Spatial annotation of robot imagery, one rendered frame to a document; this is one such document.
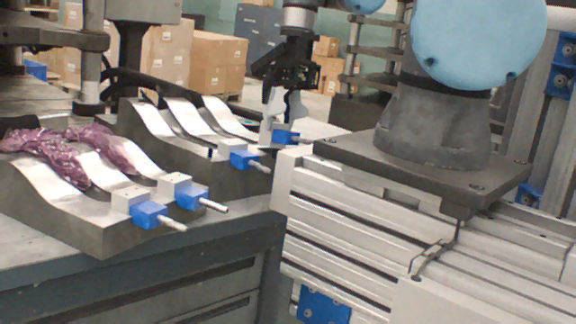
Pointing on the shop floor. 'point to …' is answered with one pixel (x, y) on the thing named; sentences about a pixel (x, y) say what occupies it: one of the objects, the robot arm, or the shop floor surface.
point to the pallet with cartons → (218, 66)
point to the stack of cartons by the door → (330, 67)
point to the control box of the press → (128, 52)
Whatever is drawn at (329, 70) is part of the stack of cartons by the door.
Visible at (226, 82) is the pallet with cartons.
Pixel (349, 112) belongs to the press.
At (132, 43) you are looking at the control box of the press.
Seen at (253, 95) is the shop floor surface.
